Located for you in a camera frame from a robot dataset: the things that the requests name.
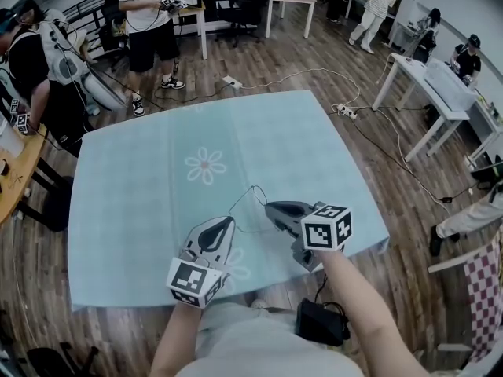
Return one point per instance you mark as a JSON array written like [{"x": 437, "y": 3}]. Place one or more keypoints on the black power adapter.
[{"x": 446, "y": 199}]

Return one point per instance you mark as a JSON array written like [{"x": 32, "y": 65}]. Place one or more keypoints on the black chair base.
[{"x": 63, "y": 361}]

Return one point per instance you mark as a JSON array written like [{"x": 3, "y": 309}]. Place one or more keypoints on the small white table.
[{"x": 196, "y": 12}]

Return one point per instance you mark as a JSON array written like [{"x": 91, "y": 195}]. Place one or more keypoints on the black waist pouch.
[{"x": 318, "y": 324}]

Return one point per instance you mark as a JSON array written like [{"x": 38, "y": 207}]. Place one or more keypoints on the clear plastic storage bin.
[{"x": 450, "y": 83}]

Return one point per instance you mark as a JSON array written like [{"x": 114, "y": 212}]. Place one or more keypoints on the person's right forearm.
[{"x": 365, "y": 328}]

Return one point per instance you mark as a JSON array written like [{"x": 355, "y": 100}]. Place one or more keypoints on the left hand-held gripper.
[{"x": 188, "y": 279}]

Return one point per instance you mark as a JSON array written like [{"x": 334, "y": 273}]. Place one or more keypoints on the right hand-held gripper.
[{"x": 326, "y": 230}]

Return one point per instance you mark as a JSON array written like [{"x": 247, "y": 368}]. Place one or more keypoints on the white power strip with plugs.
[{"x": 346, "y": 110}]

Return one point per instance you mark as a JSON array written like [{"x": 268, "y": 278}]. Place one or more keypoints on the black office chair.
[{"x": 247, "y": 10}]

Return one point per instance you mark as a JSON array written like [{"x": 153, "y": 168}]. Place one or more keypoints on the flat white power strip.
[{"x": 232, "y": 81}]

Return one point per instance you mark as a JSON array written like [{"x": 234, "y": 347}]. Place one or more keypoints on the white desk with clutter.
[{"x": 489, "y": 128}]

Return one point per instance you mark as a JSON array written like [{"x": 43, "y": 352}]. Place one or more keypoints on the red white checkered cloth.
[{"x": 485, "y": 297}]

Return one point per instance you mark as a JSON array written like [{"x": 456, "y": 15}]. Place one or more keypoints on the round wooden table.
[{"x": 19, "y": 171}]

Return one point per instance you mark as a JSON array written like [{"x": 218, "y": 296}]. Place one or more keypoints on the light blue floral tablecloth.
[{"x": 149, "y": 210}]

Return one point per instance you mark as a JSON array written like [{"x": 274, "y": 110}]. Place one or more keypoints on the person's light grey shirt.
[{"x": 255, "y": 344}]

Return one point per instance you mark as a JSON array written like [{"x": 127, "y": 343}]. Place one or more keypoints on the long white table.
[{"x": 416, "y": 77}]

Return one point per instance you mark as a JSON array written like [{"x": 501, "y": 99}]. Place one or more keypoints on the white grey backpack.
[{"x": 61, "y": 57}]

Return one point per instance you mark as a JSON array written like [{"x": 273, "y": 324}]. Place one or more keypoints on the person's left forearm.
[{"x": 173, "y": 340}]

